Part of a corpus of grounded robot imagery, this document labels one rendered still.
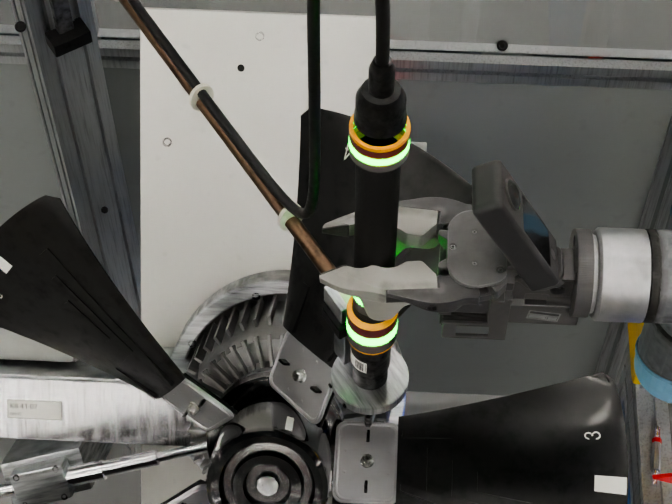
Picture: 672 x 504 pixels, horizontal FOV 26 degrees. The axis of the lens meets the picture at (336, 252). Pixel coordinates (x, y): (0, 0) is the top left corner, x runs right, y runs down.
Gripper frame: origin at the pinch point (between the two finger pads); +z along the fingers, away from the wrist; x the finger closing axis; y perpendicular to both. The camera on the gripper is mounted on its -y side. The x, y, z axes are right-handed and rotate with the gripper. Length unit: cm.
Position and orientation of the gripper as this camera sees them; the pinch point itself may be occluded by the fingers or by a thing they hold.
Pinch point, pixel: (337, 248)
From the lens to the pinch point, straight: 114.9
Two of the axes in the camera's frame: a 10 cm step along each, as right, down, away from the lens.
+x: 0.5, -8.3, 5.6
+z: -10.0, -0.4, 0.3
